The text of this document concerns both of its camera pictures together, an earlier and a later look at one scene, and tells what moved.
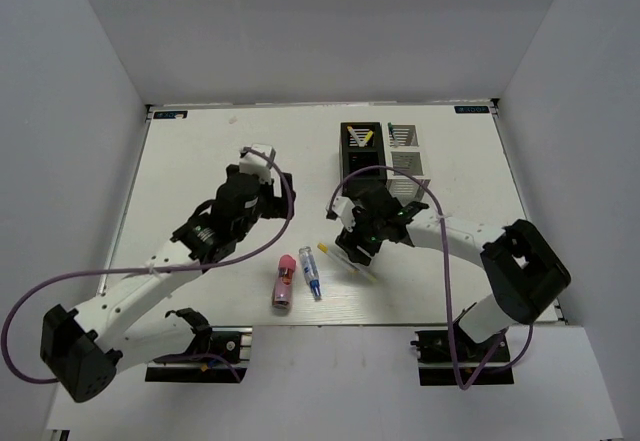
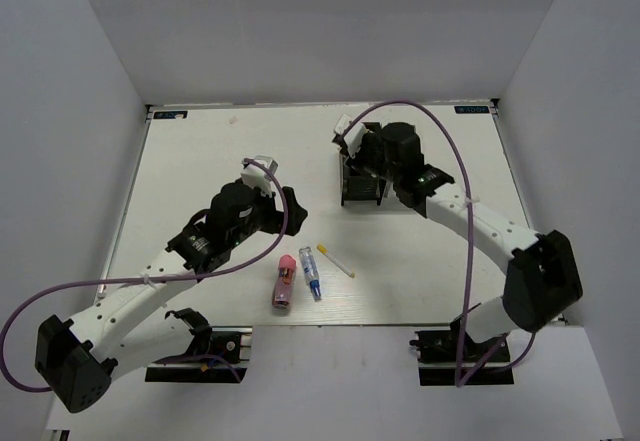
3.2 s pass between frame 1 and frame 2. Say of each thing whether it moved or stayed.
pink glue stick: stayed
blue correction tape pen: stayed
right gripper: moved
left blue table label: stayed
